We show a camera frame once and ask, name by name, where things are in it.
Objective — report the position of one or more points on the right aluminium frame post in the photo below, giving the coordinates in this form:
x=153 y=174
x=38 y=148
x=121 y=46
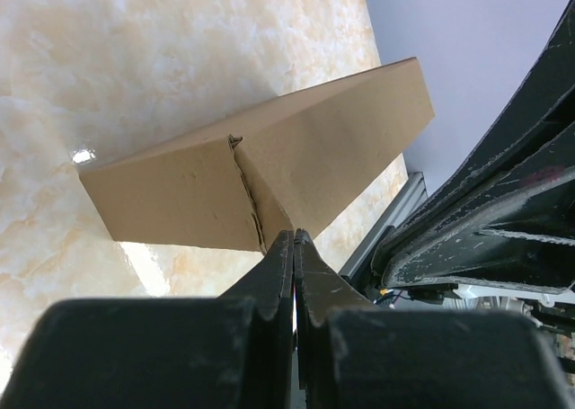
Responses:
x=409 y=198

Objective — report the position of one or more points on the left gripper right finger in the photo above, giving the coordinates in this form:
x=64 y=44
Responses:
x=354 y=354

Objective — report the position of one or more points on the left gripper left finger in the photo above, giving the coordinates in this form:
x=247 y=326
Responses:
x=233 y=351

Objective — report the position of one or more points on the brown cardboard box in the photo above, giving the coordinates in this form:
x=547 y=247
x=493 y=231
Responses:
x=295 y=161

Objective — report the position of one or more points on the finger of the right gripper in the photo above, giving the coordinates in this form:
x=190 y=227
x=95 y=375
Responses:
x=505 y=218

